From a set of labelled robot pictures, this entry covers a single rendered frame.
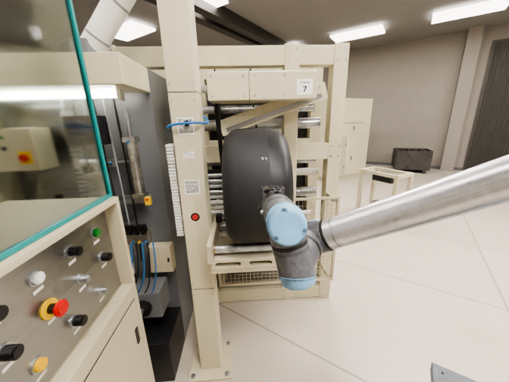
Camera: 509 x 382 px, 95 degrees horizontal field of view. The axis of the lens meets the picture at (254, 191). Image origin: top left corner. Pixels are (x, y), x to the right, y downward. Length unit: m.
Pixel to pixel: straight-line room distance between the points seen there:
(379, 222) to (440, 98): 8.41
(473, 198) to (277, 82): 1.07
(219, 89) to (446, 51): 8.15
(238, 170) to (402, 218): 0.61
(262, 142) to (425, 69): 8.20
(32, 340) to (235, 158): 0.79
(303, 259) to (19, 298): 0.65
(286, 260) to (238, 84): 1.05
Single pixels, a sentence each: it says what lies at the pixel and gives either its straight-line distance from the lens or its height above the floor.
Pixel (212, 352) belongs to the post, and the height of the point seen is 0.14.
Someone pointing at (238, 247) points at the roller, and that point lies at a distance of 1.22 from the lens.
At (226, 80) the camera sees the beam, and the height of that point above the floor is 1.74.
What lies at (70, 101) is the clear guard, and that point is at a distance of 0.90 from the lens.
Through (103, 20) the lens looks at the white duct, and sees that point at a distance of 1.63.
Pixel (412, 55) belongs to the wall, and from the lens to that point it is 9.11.
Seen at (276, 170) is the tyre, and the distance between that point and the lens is 0.97.
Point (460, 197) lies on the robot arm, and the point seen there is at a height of 1.37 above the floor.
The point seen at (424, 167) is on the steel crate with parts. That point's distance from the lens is 8.06.
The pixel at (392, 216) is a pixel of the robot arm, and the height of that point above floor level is 1.31.
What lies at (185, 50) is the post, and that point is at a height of 1.82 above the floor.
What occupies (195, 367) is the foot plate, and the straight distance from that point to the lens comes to 1.92.
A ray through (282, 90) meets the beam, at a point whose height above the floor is 1.68.
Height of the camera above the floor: 1.52
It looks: 17 degrees down
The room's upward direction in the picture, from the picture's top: 1 degrees counter-clockwise
